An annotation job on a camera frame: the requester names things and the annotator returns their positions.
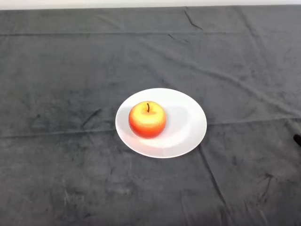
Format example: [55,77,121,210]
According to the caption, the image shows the red yellow apple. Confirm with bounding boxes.
[128,101,167,139]

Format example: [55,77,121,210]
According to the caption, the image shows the white round plate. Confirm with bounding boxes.
[115,88,208,159]

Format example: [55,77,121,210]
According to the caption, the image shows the dark grey table cloth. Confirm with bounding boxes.
[0,5,301,226]

